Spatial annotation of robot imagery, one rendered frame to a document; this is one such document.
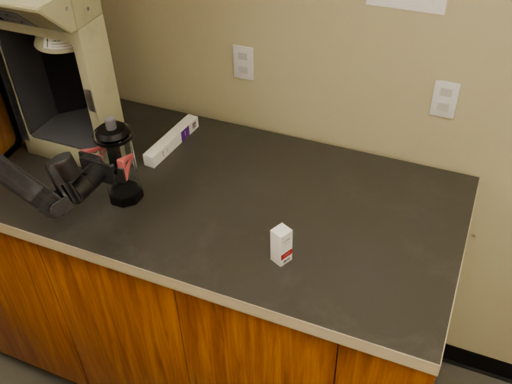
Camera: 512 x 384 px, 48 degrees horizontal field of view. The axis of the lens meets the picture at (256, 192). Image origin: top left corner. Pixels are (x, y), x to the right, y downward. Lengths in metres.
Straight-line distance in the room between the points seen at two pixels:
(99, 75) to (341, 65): 0.70
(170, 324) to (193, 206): 0.34
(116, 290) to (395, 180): 0.87
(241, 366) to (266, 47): 0.95
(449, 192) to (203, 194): 0.71
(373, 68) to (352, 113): 0.17
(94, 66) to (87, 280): 0.61
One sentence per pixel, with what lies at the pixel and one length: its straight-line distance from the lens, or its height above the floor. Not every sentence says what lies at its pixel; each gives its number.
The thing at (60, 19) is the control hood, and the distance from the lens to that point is 1.54.
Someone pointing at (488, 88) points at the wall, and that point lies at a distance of 1.74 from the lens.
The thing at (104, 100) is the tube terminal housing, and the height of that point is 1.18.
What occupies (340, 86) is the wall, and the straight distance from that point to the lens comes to 1.82.
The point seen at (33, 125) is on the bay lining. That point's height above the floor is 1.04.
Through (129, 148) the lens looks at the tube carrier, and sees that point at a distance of 1.61.
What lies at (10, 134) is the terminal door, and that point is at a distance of 1.92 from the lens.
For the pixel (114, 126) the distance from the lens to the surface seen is 1.59.
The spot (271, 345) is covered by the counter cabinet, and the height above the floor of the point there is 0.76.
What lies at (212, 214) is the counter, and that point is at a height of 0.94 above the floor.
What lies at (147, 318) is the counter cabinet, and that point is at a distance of 1.74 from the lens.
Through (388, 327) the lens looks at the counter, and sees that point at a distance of 1.39.
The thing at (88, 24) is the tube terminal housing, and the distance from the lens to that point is 1.63.
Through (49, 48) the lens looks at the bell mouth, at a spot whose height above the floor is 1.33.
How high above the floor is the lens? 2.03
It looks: 40 degrees down
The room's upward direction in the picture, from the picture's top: 2 degrees counter-clockwise
